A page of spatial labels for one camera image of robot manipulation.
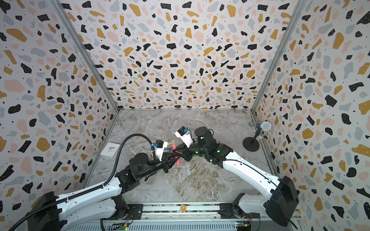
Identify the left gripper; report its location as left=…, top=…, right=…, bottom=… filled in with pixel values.
left=138, top=152, right=180, bottom=181

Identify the pink highlighter pen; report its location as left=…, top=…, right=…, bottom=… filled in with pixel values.
left=172, top=140, right=180, bottom=165

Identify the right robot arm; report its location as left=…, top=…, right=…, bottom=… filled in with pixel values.
left=174, top=127, right=299, bottom=227

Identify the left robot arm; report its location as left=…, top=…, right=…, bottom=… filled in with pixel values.
left=27, top=153, right=179, bottom=231

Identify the white small box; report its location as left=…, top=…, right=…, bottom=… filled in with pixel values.
left=100, top=142, right=120, bottom=160

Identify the black microphone stand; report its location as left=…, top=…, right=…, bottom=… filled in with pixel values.
left=242, top=130, right=261, bottom=152

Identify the blue microphone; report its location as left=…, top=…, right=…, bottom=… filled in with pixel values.
left=254, top=121, right=272, bottom=131

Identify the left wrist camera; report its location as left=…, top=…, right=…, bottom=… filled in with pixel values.
left=153, top=140, right=168, bottom=161

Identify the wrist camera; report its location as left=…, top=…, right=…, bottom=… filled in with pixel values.
left=153, top=140, right=168, bottom=161
left=175, top=126, right=194, bottom=148

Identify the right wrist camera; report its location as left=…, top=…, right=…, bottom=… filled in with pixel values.
left=175, top=126, right=194, bottom=148

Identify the orange tag on rail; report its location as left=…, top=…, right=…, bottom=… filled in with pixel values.
left=180, top=205, right=187, bottom=212

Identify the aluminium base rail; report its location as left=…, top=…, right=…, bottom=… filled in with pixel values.
left=73, top=202, right=304, bottom=231

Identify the black corrugated cable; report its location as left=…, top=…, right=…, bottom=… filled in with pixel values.
left=8, top=133, right=154, bottom=231

